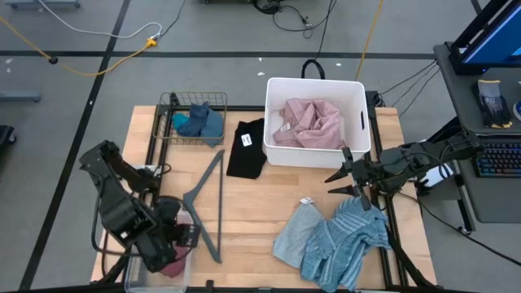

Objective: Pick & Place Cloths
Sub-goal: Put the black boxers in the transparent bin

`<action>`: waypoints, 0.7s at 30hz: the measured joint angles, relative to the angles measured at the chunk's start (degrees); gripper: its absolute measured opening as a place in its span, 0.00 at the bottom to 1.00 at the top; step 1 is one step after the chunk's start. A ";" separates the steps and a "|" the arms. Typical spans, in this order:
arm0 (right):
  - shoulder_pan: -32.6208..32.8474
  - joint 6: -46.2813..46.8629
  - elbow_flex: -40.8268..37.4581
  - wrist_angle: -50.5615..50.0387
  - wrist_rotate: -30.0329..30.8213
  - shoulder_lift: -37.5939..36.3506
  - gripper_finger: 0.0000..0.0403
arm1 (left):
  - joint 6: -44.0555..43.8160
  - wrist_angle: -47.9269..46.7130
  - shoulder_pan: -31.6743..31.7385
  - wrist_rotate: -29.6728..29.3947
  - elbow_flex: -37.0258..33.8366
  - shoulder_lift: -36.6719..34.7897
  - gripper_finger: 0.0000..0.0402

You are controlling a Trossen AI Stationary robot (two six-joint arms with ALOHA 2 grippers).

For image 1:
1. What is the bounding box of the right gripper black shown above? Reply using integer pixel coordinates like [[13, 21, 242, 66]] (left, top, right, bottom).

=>
[[323, 146, 388, 212]]

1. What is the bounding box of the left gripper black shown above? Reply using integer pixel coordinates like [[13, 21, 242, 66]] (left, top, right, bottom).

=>
[[154, 197, 202, 251]]

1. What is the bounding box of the maroon cloth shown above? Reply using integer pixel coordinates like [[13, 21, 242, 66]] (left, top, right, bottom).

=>
[[160, 246, 191, 280]]

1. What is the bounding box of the light pink cloth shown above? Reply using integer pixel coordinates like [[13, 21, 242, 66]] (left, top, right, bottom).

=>
[[272, 97, 348, 151]]

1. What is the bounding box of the navy blue cloth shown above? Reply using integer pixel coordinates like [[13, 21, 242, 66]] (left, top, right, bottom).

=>
[[176, 101, 211, 138]]

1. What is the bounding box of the blue ribbed cloth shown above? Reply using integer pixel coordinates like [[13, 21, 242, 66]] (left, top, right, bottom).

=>
[[200, 107, 225, 148]]

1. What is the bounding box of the white perforated plastic basket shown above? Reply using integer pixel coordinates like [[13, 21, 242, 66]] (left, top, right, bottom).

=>
[[262, 77, 373, 170]]

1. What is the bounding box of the light blue striped towel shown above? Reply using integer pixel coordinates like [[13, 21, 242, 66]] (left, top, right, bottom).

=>
[[300, 196, 393, 293]]

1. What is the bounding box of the clear plastic bin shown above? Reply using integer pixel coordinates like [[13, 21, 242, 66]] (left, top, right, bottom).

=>
[[123, 210, 195, 293]]

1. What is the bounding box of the light grey cloth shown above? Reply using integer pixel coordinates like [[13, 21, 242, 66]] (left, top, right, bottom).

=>
[[272, 196, 327, 270]]

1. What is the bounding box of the teal cloth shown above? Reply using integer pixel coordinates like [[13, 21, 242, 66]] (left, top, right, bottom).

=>
[[171, 112, 190, 132]]

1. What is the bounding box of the black cloth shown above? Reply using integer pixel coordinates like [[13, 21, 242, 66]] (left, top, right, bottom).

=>
[[225, 117, 269, 181]]

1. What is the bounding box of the dark grey side desk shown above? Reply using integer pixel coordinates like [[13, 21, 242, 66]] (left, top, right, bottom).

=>
[[432, 40, 521, 235]]

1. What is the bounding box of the black backlit keyboard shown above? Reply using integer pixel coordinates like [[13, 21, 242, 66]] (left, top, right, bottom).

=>
[[471, 142, 521, 179]]

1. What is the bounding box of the grey black work glove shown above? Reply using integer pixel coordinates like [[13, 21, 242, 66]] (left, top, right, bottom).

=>
[[471, 78, 514, 129]]

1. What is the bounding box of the black floor object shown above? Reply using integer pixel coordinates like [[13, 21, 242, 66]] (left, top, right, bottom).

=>
[[0, 125, 18, 147]]

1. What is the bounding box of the grey furniture foot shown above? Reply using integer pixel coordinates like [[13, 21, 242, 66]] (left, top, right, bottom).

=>
[[0, 90, 42, 103], [2, 0, 81, 11]]

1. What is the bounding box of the computer monitor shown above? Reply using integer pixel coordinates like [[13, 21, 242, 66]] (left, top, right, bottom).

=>
[[461, 1, 521, 69]]

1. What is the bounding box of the grey triangular frame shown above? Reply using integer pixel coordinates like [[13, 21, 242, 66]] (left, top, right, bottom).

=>
[[182, 148, 226, 265]]

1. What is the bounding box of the dark wire metal basket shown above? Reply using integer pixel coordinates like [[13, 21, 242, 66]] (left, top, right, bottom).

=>
[[151, 90, 229, 148]]

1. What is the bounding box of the black looped cable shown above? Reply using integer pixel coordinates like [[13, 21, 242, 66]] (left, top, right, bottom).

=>
[[300, 58, 326, 81]]

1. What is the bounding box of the black metal table frame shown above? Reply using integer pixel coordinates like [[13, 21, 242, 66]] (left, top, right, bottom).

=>
[[96, 90, 440, 293]]

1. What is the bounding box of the yellow floor cable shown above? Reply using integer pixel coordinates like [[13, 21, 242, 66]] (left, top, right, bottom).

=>
[[354, 0, 385, 81], [0, 15, 159, 78]]

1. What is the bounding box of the black floor cable bundle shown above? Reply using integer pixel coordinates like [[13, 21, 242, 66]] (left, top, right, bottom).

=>
[[251, 0, 339, 61]]

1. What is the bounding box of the white floor cable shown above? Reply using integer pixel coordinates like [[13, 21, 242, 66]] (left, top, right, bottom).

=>
[[37, 0, 164, 41]]

